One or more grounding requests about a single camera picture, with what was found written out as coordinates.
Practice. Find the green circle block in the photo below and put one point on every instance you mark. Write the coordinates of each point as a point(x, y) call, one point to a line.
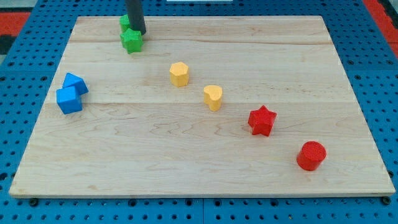
point(124, 23)

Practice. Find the red star block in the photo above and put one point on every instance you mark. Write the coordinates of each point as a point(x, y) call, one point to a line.
point(261, 121)

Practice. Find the green star block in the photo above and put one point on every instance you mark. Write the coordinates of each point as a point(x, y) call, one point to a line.
point(132, 40)

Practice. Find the yellow heart block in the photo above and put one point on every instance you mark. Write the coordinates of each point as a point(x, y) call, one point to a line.
point(212, 97)

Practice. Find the light wooden board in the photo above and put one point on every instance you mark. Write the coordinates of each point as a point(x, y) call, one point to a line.
point(139, 136)

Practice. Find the yellow hexagon block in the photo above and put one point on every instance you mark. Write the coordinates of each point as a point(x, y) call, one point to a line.
point(179, 74)

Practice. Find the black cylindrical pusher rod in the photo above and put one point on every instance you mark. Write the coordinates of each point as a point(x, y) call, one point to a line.
point(135, 15)

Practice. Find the red cylinder block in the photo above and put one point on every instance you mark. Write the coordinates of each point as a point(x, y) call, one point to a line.
point(311, 155)

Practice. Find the blue cube block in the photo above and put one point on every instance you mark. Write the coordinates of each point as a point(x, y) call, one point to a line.
point(68, 100)

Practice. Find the blue triangle block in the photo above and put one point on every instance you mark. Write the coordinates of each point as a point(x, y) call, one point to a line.
point(76, 81)

